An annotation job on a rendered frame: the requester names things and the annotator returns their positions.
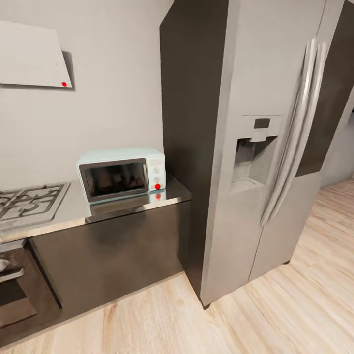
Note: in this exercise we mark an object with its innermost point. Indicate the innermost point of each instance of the oven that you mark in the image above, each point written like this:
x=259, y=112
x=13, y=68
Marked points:
x=26, y=295

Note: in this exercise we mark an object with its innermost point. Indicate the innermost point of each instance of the range hood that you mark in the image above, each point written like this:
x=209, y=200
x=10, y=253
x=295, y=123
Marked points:
x=31, y=55

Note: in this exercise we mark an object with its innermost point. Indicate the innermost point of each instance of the burner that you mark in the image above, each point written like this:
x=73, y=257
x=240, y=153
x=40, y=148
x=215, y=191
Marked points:
x=30, y=205

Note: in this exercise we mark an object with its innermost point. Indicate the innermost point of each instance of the microwave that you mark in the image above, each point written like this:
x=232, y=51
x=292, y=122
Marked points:
x=114, y=173

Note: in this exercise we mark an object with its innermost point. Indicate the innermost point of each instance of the fridge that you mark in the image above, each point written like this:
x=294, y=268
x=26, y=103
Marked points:
x=256, y=95

